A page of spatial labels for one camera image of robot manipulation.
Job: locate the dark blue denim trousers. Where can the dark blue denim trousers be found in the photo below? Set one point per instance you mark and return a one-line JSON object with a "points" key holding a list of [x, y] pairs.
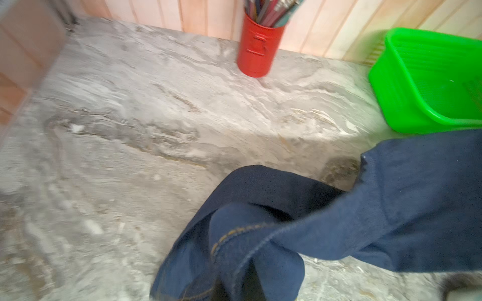
{"points": [[415, 207]]}

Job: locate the red pencil cup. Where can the red pencil cup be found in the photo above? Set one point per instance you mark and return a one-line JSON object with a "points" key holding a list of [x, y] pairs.
{"points": [[258, 47]]}

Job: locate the coloured pencils bunch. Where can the coloured pencils bunch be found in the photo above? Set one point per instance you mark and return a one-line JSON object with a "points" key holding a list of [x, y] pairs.
{"points": [[271, 13]]}

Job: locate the green plastic basket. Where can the green plastic basket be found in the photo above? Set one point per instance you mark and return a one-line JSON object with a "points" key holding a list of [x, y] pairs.
{"points": [[427, 82]]}

